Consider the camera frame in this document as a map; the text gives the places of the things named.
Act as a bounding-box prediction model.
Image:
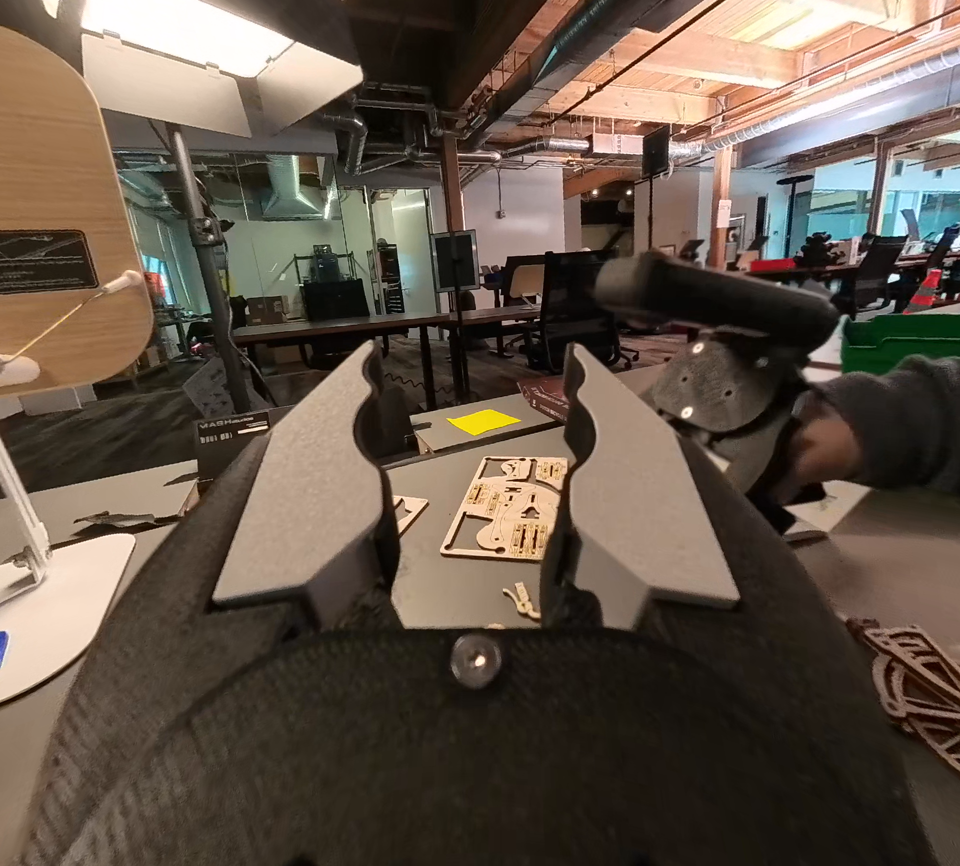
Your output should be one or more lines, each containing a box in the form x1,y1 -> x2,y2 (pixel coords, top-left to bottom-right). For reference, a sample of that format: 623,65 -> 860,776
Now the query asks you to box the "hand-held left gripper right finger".
538,342 -> 741,632

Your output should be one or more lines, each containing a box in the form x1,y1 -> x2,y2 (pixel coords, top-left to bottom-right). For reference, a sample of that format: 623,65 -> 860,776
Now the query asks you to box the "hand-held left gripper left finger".
211,338 -> 402,633

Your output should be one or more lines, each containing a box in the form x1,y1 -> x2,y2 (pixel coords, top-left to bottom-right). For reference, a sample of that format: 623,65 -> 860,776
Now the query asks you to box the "large wooden model parts sheet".
438,455 -> 571,564

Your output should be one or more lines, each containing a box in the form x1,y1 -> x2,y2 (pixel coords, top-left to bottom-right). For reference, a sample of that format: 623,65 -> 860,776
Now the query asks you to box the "person's right forearm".
813,354 -> 960,493

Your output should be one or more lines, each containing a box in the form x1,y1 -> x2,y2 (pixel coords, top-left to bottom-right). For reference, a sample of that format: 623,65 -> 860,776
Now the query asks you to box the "small wooden model parts sheet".
390,494 -> 430,538

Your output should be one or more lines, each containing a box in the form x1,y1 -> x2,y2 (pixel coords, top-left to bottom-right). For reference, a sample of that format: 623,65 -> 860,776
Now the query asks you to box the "dark red model kit box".
516,377 -> 571,426

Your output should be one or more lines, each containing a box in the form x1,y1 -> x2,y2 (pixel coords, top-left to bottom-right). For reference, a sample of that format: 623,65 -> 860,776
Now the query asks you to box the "small wooden model piece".
501,581 -> 543,621

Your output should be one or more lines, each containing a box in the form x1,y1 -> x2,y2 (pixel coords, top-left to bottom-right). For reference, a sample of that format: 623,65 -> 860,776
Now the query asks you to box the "assembled wooden wheel model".
846,617 -> 960,771

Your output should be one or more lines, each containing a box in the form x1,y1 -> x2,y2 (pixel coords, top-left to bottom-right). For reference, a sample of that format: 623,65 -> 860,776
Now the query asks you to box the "person's right hand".
789,397 -> 865,492

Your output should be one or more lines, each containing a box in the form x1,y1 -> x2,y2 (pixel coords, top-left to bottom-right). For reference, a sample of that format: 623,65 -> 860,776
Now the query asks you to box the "black box with white label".
195,410 -> 273,480

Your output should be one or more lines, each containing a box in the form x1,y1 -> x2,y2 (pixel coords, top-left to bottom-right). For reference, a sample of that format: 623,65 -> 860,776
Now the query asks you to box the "black office chair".
832,236 -> 909,319
521,251 -> 642,373

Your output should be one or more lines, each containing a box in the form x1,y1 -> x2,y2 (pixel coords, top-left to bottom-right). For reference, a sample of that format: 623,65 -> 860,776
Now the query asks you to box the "dark torn paper scrap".
73,508 -> 183,531

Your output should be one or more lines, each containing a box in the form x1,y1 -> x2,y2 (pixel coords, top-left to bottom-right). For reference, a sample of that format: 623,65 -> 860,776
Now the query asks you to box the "yellow sticky note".
447,409 -> 522,436

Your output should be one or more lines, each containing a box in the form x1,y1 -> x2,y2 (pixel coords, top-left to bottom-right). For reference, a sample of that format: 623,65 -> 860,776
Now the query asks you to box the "long dark table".
232,307 -> 541,417

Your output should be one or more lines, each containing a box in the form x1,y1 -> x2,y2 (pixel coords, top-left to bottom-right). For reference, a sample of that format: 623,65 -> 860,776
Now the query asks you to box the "printed instruction booklet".
783,479 -> 875,544

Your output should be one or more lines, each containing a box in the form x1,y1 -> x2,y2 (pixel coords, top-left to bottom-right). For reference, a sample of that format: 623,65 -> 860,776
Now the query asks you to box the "green plastic bin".
840,313 -> 960,373

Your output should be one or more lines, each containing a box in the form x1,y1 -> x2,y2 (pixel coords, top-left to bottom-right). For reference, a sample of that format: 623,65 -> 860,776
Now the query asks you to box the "orange traffic cone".
902,268 -> 944,316

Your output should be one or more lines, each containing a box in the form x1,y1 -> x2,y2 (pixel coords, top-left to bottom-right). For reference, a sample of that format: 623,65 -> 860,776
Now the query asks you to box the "black light stand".
163,123 -> 252,417

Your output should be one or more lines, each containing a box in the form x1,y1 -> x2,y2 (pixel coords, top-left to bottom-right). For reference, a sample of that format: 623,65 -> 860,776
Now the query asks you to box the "monitor on floor stand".
429,230 -> 481,295

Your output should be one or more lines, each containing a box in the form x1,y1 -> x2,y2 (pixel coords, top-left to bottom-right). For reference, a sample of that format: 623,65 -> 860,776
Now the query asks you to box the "wooden book stand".
0,26 -> 156,703

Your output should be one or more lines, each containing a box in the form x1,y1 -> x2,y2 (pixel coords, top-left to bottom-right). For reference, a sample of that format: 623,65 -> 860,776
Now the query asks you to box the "studio light panel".
41,0 -> 366,139

